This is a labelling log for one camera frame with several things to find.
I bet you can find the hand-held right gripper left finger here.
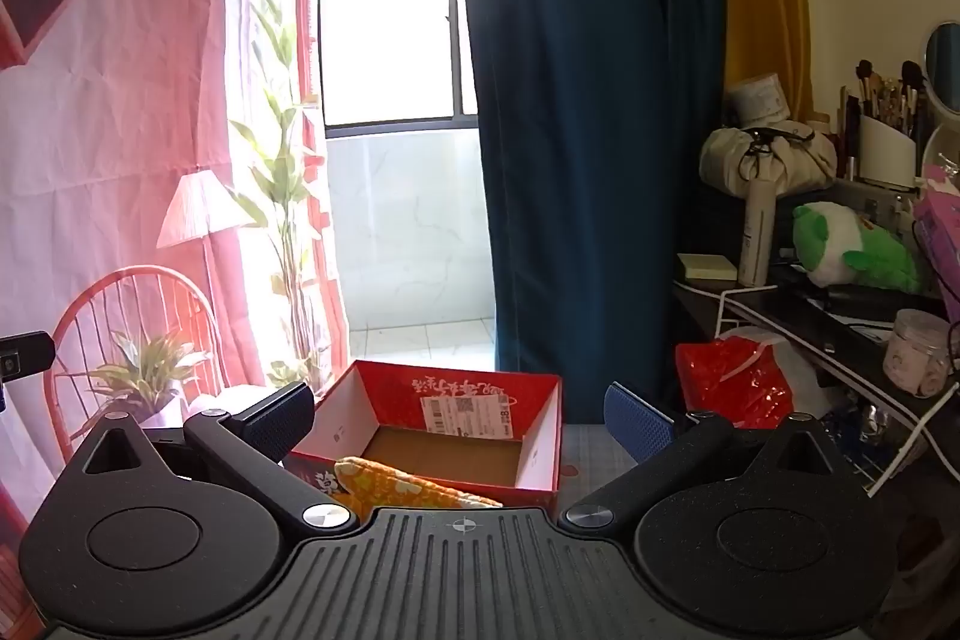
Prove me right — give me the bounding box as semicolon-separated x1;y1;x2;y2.
79;383;359;532

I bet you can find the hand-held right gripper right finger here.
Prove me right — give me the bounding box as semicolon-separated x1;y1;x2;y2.
561;383;839;530

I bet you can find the orange plastic packet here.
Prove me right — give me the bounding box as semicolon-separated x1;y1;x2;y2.
334;456;505;521

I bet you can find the red strawberry print box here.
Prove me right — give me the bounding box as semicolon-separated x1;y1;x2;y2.
289;360;563;510

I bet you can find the red plastic bag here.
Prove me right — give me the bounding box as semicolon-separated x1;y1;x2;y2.
675;325;796;431

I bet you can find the yellow sticky note pad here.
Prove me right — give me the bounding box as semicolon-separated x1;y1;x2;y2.
677;253;740;283

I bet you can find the white plastic bag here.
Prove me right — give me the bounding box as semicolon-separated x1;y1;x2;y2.
776;332;833;420

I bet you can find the black desk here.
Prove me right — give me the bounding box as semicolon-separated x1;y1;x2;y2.
671;182;960;386

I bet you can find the white spray bottle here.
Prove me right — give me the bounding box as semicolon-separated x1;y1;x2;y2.
739;156;781;287

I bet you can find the pink printed backdrop cloth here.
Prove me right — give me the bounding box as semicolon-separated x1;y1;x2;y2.
0;0;350;536

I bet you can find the black hair tool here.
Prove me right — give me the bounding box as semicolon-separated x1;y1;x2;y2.
799;282;938;319

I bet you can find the green and white plush toy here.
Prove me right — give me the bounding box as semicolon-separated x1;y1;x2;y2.
793;201;923;295

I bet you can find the clear plastic jar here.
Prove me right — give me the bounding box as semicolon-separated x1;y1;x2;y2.
883;308;953;397

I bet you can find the dark blue curtain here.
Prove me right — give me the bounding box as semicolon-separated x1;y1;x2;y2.
448;0;728;423

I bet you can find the white labelled tub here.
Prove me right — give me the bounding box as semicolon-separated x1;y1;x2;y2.
726;72;796;127

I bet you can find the pink tissue packet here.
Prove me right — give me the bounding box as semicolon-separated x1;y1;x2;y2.
913;164;960;304

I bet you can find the white brush holder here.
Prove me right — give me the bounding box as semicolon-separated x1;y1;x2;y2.
857;115;920;187

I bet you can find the dark framed window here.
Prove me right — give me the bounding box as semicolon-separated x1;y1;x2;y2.
319;0;481;142

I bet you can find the bunch of makeup brushes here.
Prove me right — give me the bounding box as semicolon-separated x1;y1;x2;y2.
836;59;931;176

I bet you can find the round white mirror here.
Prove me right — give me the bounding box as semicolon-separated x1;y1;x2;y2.
916;20;960;184

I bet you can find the white wire rack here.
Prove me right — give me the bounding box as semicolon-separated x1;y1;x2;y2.
712;286;960;498

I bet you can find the beige drawstring bag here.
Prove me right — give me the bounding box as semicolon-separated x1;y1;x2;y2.
700;119;839;191

